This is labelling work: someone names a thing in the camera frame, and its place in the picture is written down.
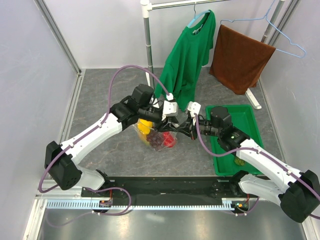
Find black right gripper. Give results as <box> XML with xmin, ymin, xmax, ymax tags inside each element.
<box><xmin>176</xmin><ymin>114</ymin><xmax>221</xmax><ymax>141</ymax></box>

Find red bell pepper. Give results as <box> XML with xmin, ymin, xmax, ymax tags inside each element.
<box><xmin>162</xmin><ymin>132</ymin><xmax>177</xmax><ymax>148</ymax></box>

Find clear dotted zip top bag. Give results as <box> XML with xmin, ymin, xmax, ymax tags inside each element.
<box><xmin>134</xmin><ymin>119</ymin><xmax>178</xmax><ymax>152</ymax></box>

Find purple grape bunch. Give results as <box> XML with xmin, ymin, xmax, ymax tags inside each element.
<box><xmin>146</xmin><ymin>131</ymin><xmax>163</xmax><ymax>151</ymax></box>

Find orange green mango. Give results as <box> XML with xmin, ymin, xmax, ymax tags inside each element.
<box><xmin>138</xmin><ymin>132</ymin><xmax>150</xmax><ymax>146</ymax></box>

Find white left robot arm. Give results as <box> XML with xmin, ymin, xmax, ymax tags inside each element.
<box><xmin>44</xmin><ymin>84</ymin><xmax>178</xmax><ymax>197</ymax></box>

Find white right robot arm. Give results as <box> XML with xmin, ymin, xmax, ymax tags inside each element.
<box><xmin>173</xmin><ymin>104</ymin><xmax>320</xmax><ymax>223</ymax></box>

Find green t-shirt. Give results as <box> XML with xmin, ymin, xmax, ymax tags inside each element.
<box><xmin>159</xmin><ymin>10</ymin><xmax>216</xmax><ymax>111</ymax></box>

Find green plastic tray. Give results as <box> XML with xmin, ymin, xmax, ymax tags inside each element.
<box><xmin>213</xmin><ymin>104</ymin><xmax>264</xmax><ymax>177</ymax></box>

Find green leaf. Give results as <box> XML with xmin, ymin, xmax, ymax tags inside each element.
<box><xmin>234</xmin><ymin>157</ymin><xmax>246</xmax><ymax>167</ymax></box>

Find brown towel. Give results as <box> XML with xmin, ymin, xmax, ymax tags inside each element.
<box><xmin>209</xmin><ymin>24</ymin><xmax>276</xmax><ymax>95</ymax></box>

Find light blue shirt hanger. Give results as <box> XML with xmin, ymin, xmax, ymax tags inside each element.
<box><xmin>187</xmin><ymin>2</ymin><xmax>211</xmax><ymax>28</ymax></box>

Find white garment rack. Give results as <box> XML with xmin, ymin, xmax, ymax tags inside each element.
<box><xmin>139</xmin><ymin>0</ymin><xmax>301</xmax><ymax>111</ymax></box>

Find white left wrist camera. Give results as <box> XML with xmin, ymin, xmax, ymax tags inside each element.
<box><xmin>162</xmin><ymin>100</ymin><xmax>178</xmax><ymax>121</ymax></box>

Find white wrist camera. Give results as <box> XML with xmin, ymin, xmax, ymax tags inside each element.
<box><xmin>187</xmin><ymin>101</ymin><xmax>201</xmax><ymax>126</ymax></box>
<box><xmin>162</xmin><ymin>100</ymin><xmax>178</xmax><ymax>121</ymax></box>

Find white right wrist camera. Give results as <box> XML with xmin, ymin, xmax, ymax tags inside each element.
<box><xmin>187</xmin><ymin>101</ymin><xmax>201</xmax><ymax>126</ymax></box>

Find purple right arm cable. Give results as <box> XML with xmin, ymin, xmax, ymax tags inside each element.
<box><xmin>194</xmin><ymin>113</ymin><xmax>320</xmax><ymax>220</ymax></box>

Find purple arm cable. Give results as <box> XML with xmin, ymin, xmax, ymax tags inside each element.
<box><xmin>37</xmin><ymin>64</ymin><xmax>174</xmax><ymax>194</ymax></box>
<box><xmin>194</xmin><ymin>113</ymin><xmax>320</xmax><ymax>220</ymax></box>

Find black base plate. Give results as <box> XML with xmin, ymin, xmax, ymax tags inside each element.
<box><xmin>80</xmin><ymin>175</ymin><xmax>260</xmax><ymax>207</ymax></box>

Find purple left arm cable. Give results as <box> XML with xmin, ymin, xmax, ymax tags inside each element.
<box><xmin>37</xmin><ymin>64</ymin><xmax>174</xmax><ymax>194</ymax></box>

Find blue wire hanger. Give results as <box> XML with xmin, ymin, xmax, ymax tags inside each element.
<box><xmin>219</xmin><ymin>0</ymin><xmax>307</xmax><ymax>59</ymax></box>

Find slotted cable duct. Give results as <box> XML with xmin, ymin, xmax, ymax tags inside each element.
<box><xmin>46</xmin><ymin>199</ymin><xmax>239</xmax><ymax>211</ymax></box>

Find aluminium frame post left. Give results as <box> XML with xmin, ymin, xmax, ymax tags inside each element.
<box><xmin>34</xmin><ymin>0</ymin><xmax>82</xmax><ymax>75</ymax></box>

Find aluminium frame post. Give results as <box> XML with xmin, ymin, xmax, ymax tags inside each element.
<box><xmin>261</xmin><ymin>0</ymin><xmax>301</xmax><ymax>46</ymax></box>
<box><xmin>34</xmin><ymin>0</ymin><xmax>82</xmax><ymax>75</ymax></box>

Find aluminium frame post right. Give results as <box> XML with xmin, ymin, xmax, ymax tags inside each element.
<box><xmin>261</xmin><ymin>0</ymin><xmax>301</xmax><ymax>46</ymax></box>

